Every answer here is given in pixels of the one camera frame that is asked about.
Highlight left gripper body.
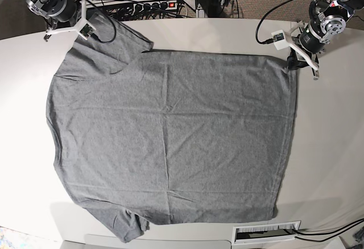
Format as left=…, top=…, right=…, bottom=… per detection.
left=299, top=24, right=326, bottom=53

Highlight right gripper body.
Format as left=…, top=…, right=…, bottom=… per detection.
left=53, top=0, right=77, bottom=22

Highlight grey T-shirt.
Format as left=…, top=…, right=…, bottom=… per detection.
left=46, top=16, right=298, bottom=243

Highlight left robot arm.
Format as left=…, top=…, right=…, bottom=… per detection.
left=287, top=0, right=363, bottom=70

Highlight white power strip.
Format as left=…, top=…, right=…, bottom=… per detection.
left=134, top=1, right=178, bottom=13

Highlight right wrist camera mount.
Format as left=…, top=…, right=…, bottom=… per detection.
left=44, top=0, right=96, bottom=42

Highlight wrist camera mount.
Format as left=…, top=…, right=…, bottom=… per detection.
left=44, top=0, right=96, bottom=42
left=271, top=21, right=320, bottom=80

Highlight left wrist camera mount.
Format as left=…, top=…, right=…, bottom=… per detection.
left=271, top=21, right=320, bottom=80

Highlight white cable grommet tray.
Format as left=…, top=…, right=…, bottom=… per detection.
left=231, top=221, right=301, bottom=246

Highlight black cables at table edge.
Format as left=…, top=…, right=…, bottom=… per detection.
left=294, top=217, right=364, bottom=243

